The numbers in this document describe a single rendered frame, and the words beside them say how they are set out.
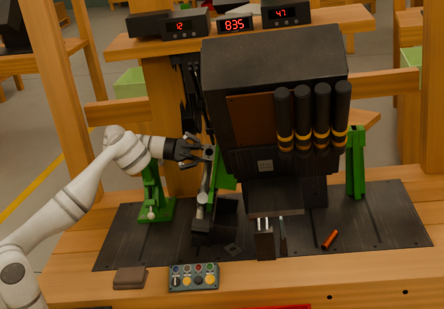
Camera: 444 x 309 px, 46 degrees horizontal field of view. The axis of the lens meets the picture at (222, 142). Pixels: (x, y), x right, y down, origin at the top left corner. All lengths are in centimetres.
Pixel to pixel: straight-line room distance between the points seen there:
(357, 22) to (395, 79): 39
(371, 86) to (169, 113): 77
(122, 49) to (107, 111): 40
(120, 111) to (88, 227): 47
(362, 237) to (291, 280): 30
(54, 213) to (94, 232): 65
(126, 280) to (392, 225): 88
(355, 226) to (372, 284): 27
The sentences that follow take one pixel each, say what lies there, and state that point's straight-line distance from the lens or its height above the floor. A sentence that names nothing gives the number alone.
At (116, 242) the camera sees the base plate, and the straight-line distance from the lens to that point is 194.
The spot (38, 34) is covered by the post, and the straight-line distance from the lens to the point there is 202.
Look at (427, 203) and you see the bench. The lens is 201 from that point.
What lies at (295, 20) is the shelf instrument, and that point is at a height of 156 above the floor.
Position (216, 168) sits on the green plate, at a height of 119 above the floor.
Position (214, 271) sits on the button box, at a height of 94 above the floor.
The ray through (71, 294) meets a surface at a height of 90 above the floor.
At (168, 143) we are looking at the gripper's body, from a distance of 173.
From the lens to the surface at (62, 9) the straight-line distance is 1128.
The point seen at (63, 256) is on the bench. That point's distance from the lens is 200.
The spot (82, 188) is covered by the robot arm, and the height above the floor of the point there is 132.
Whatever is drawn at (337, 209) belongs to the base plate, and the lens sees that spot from 193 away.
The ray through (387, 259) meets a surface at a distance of 171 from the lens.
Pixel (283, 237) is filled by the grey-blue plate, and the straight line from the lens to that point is 168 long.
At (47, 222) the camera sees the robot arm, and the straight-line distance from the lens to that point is 145.
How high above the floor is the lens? 196
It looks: 25 degrees down
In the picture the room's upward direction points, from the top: 9 degrees counter-clockwise
